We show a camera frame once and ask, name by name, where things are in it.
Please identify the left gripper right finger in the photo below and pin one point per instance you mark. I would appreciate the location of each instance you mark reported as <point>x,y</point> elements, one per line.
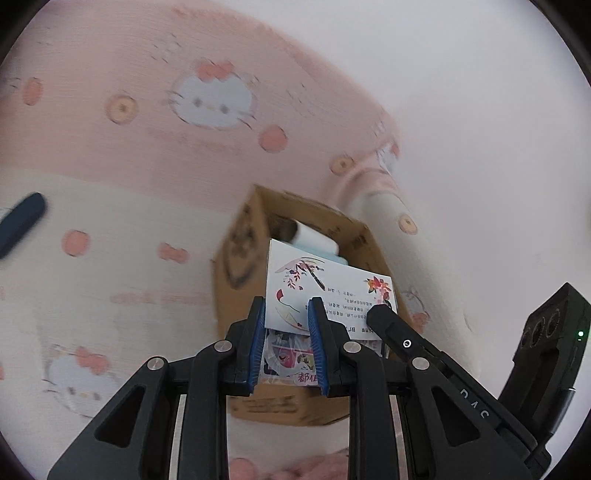
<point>372,383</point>

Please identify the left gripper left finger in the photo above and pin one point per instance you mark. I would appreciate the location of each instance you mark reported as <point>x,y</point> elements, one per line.
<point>166,403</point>

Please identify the clear sticker bag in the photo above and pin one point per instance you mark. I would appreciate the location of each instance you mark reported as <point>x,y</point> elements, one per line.
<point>288,360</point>

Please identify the white floral letter card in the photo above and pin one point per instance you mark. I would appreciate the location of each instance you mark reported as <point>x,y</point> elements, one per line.
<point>294,277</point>

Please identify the pink fluffy cloth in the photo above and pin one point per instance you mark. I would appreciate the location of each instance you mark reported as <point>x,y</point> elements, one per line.
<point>328,467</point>

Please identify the brown cardboard box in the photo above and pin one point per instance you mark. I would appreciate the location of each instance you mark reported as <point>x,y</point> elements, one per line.
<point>239,275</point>

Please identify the light blue box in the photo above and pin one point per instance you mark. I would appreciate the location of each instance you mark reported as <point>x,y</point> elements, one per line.
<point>328,256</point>

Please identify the white paper roll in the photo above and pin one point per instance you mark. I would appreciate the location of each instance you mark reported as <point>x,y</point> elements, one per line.
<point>304,237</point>

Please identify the pink Hello Kitty bedsheet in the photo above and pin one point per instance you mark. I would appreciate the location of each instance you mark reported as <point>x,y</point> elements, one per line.
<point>146,125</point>

